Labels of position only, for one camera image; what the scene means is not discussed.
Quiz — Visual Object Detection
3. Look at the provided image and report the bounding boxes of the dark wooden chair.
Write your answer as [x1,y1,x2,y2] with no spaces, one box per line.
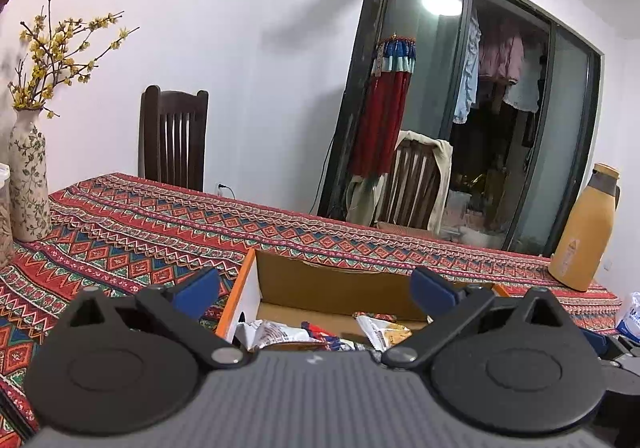
[138,84,210,193]

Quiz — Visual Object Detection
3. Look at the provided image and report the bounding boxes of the blue white tissue pack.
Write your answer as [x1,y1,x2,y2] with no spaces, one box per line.
[614,291,640,344]

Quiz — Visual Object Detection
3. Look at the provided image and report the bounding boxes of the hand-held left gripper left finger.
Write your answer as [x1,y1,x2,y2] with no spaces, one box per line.
[56,266,250,372]

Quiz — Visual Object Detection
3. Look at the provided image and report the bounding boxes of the red blue hanging cloth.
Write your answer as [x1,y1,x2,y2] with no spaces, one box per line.
[348,34,419,178]

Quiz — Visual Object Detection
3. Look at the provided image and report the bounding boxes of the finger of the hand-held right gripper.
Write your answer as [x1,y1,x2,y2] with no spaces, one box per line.
[581,327,610,359]

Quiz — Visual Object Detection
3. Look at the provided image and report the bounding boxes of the yellow flower branches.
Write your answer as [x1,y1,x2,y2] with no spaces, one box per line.
[8,0,141,119]

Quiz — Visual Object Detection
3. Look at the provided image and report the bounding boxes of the brown wooden chair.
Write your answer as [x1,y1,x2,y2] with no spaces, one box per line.
[375,138,451,232]

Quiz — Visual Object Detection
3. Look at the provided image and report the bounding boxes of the white crumpled snack packet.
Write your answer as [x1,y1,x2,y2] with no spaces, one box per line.
[234,319,312,353]

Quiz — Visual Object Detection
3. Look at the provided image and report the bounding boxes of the floral ceramic vase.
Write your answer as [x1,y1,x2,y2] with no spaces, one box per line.
[8,109,52,243]

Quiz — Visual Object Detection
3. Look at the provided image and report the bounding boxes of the chair with beige cloth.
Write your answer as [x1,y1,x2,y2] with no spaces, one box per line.
[344,129,454,234]

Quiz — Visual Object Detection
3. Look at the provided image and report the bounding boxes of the light blue hanging shirt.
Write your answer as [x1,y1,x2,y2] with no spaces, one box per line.
[452,12,482,124]

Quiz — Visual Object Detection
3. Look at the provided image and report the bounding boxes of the black power cable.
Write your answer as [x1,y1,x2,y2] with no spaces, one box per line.
[312,135,337,217]

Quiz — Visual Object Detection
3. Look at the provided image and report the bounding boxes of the red blue snack packet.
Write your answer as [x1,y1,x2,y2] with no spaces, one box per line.
[299,322,357,353]

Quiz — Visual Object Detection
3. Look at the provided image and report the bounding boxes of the pink hanging garment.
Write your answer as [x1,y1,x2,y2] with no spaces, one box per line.
[477,20,525,84]

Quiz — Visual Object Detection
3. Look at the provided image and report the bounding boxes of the dark framed sliding glass door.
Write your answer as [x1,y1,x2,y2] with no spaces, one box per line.
[317,0,604,257]

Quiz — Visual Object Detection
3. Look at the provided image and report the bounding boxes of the white hanging garment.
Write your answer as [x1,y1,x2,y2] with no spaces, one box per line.
[502,43,546,113]

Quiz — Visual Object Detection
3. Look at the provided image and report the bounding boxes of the white orange snack packet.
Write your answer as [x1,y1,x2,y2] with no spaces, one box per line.
[354,313,415,353]

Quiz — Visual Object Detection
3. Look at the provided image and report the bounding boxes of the yellow thermos jug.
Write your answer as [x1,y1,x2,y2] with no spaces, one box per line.
[547,161,622,293]

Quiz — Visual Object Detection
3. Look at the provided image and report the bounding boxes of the orange red cardboard box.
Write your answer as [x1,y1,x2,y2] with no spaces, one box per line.
[215,248,512,355]

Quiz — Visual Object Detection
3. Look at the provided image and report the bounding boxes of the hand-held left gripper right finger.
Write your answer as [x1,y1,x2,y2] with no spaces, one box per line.
[381,265,577,372]

